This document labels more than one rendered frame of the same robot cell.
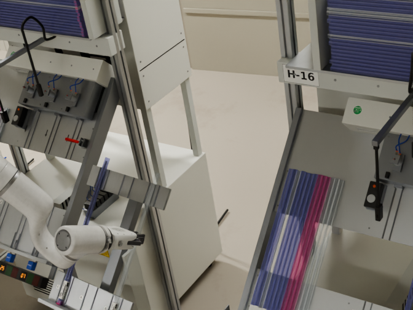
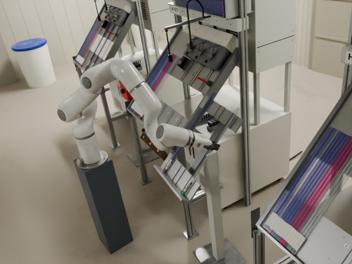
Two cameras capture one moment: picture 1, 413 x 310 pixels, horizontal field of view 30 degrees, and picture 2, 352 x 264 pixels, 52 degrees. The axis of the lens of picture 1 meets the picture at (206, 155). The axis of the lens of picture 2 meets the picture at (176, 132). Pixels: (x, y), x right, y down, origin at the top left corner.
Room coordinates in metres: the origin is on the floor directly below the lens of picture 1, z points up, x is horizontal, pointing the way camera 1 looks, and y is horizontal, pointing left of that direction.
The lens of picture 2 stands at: (0.57, -0.22, 1.91)
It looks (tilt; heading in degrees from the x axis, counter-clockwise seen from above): 31 degrees down; 26
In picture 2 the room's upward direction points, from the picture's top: 8 degrees counter-clockwise
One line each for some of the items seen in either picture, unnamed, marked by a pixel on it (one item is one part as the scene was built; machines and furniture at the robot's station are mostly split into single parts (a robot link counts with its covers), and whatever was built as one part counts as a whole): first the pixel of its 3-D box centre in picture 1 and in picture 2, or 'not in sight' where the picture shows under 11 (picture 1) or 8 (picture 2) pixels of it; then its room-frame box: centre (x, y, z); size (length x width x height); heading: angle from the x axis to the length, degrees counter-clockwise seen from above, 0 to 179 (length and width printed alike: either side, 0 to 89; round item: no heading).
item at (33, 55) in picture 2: not in sight; (35, 63); (4.44, 3.77, 0.30); 0.51 x 0.49 x 0.60; 58
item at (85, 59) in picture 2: not in sight; (127, 63); (3.65, 1.71, 0.66); 1.01 x 0.73 x 1.31; 141
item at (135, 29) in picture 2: not in sight; (144, 28); (6.13, 2.81, 0.30); 0.50 x 0.49 x 0.60; 148
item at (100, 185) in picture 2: not in sight; (105, 202); (2.00, 1.06, 0.35); 0.18 x 0.18 x 0.70; 58
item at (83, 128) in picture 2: not in sight; (83, 113); (2.03, 1.05, 1.00); 0.19 x 0.12 x 0.24; 164
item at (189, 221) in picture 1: (114, 231); (227, 143); (2.89, 0.48, 0.31); 0.70 x 0.65 x 0.62; 51
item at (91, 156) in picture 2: not in sight; (88, 147); (2.00, 1.06, 0.79); 0.19 x 0.19 x 0.18
